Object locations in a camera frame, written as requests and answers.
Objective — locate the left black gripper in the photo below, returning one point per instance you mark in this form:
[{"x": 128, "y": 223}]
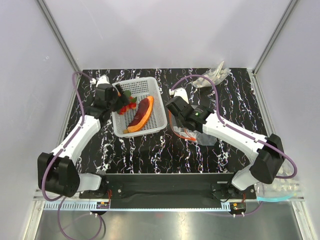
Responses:
[{"x": 122, "y": 100}]

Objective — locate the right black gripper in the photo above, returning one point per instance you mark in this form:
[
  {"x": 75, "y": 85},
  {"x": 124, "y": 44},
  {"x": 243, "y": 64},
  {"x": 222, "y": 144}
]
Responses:
[{"x": 176, "y": 117}]

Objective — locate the red strawberry bunch with leaves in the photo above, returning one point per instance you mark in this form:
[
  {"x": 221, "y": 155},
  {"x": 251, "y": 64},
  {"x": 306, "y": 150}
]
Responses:
[{"x": 131, "y": 105}]

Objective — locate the red orange papaya slice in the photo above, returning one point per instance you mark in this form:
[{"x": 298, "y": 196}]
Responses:
[{"x": 145, "y": 108}]

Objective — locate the clear zip bag orange zipper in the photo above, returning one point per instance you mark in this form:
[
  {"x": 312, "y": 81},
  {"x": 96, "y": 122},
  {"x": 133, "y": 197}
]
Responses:
[{"x": 192, "y": 136}]

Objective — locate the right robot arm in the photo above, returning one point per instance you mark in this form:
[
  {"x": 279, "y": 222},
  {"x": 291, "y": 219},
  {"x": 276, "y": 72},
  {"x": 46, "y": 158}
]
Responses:
[{"x": 262, "y": 151}]

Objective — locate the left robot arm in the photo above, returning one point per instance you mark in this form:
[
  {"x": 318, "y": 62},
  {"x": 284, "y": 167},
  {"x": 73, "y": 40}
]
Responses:
[{"x": 56, "y": 170}]

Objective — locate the clear bag of white pieces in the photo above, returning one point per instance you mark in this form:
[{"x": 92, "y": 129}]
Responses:
[{"x": 215, "y": 74}]

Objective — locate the white plastic basket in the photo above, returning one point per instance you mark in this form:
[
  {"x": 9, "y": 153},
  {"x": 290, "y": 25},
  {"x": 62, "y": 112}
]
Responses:
[{"x": 141, "y": 88}]

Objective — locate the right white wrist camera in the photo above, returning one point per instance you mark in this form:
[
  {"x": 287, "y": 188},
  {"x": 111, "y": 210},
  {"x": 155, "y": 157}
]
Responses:
[{"x": 181, "y": 92}]

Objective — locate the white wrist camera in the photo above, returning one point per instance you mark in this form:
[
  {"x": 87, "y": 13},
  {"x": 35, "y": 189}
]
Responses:
[
  {"x": 102, "y": 80},
  {"x": 181, "y": 92}
]

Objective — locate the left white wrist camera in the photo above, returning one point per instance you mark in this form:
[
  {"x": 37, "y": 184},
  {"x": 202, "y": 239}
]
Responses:
[{"x": 102, "y": 80}]

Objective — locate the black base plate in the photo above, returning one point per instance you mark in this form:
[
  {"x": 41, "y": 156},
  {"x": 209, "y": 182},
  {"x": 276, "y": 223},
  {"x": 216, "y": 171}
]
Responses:
[{"x": 170, "y": 188}]

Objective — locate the right aluminium frame post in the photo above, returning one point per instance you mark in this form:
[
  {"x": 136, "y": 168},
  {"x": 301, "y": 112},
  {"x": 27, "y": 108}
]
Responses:
[{"x": 277, "y": 31}]

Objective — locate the aluminium frame post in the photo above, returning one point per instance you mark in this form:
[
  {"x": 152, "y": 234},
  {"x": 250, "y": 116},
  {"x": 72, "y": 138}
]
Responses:
[
  {"x": 277, "y": 31},
  {"x": 57, "y": 34}
]

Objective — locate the left aluminium frame post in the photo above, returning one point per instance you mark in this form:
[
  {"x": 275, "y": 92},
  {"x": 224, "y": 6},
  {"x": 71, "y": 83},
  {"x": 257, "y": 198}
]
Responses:
[{"x": 57, "y": 34}]

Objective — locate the white slotted cable duct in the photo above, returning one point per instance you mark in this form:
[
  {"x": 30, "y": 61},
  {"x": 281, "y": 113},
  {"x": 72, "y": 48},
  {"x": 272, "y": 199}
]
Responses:
[{"x": 142, "y": 206}]

